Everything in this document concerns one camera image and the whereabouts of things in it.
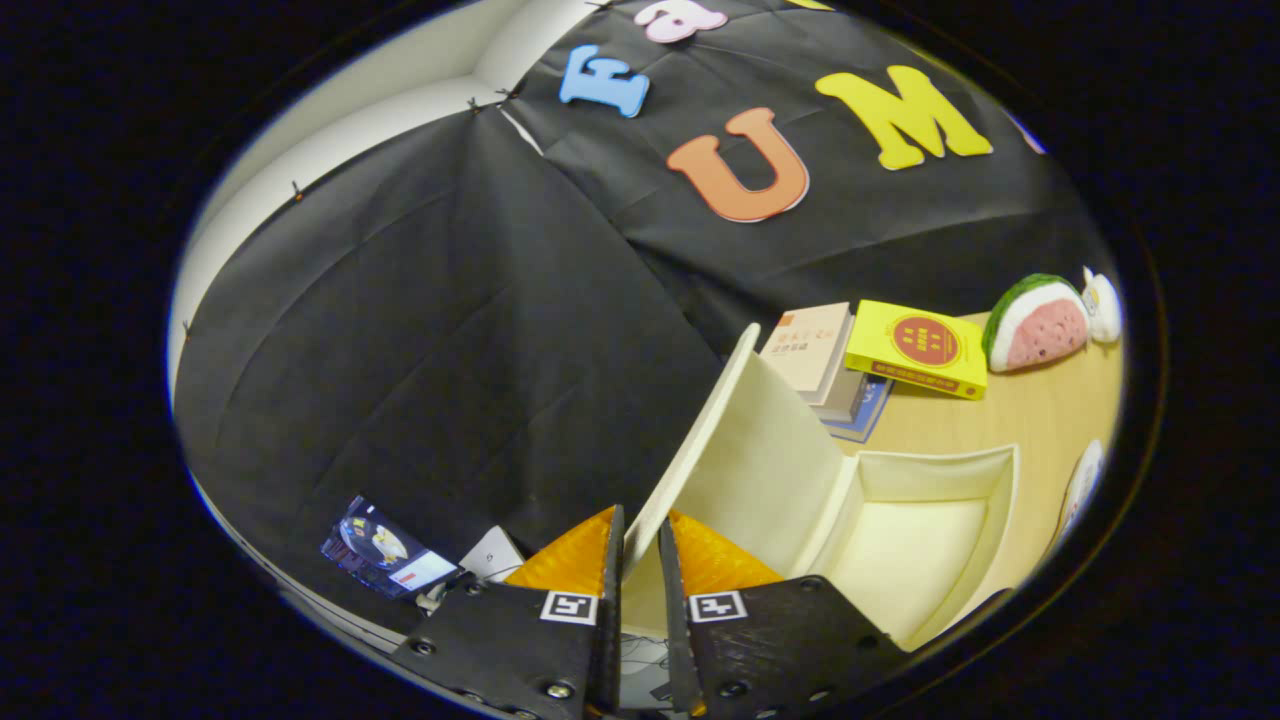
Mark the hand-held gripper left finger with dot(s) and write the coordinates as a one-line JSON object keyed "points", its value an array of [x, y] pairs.
{"points": [[611, 650]]}

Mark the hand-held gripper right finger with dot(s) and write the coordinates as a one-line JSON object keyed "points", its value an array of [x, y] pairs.
{"points": [[678, 650]]}

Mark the cream storage box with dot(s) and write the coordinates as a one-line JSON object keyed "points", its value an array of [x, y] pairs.
{"points": [[900, 540]]}

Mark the white canvas shoe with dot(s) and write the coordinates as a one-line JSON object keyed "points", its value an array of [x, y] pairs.
{"points": [[1082, 490]]}

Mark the white flat box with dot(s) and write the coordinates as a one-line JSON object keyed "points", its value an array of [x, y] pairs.
{"points": [[495, 555]]}

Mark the blue printed package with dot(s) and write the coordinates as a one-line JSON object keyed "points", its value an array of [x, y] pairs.
{"points": [[385, 550]]}

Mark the blue book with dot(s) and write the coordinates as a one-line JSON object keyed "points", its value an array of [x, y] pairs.
{"points": [[865, 420]]}

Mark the grey book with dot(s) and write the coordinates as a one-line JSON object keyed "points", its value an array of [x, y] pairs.
{"points": [[848, 395]]}

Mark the yellow book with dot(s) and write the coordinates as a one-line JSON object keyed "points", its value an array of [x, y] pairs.
{"points": [[915, 350]]}

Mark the watermelon slice plush toy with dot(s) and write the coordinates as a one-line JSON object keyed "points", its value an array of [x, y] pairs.
{"points": [[1040, 325]]}

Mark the white plush toy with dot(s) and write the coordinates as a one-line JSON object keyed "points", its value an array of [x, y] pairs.
{"points": [[1102, 305]]}

